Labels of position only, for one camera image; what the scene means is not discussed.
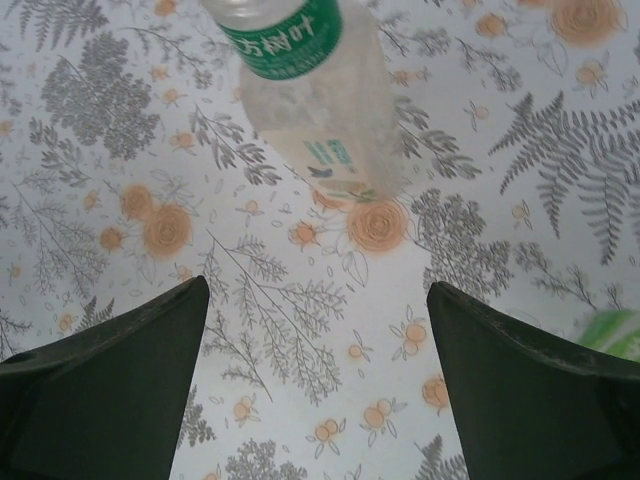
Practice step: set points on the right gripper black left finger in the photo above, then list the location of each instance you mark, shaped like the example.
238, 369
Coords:
90, 410

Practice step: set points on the floral print tablecloth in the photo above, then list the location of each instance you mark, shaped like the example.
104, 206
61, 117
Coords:
125, 150

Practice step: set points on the dark green label clear bottle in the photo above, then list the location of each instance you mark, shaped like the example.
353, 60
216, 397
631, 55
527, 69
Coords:
320, 125

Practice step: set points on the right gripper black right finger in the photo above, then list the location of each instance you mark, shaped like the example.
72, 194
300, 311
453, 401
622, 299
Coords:
540, 415

